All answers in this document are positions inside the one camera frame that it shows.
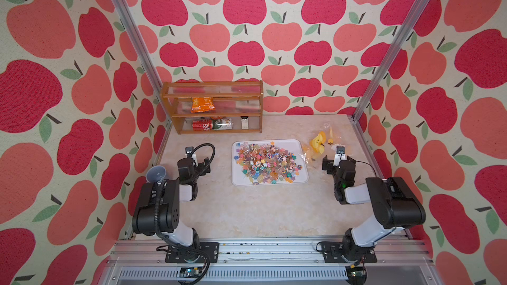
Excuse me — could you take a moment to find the ziploc bag of yellow candies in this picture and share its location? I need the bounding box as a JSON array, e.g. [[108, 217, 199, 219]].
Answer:
[[301, 122, 347, 168]]

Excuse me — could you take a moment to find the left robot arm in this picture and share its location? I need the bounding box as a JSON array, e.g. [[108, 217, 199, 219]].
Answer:
[[132, 155, 219, 264]]

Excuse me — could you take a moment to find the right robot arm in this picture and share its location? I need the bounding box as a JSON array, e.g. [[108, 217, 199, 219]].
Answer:
[[316, 154, 426, 265]]

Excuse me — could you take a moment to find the orange snack bag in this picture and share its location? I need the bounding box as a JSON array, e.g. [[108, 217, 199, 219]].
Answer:
[[191, 97, 216, 113]]

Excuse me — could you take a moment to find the poured candies pile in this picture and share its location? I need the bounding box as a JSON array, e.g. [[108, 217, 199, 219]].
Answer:
[[234, 141, 304, 185]]

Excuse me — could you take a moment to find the grey blue mug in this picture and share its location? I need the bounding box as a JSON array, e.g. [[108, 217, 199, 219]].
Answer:
[[146, 165, 167, 185]]

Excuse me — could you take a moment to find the red soda can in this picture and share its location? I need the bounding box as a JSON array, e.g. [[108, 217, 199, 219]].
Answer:
[[191, 119, 213, 131]]

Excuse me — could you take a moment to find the green soda can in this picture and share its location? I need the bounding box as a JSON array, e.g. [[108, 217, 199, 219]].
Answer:
[[212, 118, 234, 131]]

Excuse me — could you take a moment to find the white plastic tray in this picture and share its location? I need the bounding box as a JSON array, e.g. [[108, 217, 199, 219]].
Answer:
[[231, 139, 310, 187]]

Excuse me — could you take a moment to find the wooden shelf rack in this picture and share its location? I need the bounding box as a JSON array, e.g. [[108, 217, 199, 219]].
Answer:
[[161, 81, 264, 135]]

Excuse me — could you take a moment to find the small white bottle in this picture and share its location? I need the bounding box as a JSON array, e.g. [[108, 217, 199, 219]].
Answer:
[[240, 116, 249, 130]]

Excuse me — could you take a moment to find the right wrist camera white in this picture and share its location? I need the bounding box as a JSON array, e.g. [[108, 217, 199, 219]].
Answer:
[[334, 146, 347, 167]]

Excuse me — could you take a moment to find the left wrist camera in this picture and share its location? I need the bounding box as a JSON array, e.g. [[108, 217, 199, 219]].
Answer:
[[185, 146, 194, 157]]

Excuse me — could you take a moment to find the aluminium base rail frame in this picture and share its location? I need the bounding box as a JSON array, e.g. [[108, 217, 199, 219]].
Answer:
[[95, 235, 444, 284]]

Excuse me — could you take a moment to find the left aluminium corner post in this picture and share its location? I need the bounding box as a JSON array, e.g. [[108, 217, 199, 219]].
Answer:
[[96, 0, 164, 88]]

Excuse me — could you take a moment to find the aluminium corner post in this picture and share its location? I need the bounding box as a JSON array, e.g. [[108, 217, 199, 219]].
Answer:
[[351, 0, 430, 124], [96, 0, 164, 88]]

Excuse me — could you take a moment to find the right aluminium corner post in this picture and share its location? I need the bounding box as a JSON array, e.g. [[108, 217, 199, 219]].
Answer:
[[351, 0, 430, 124]]

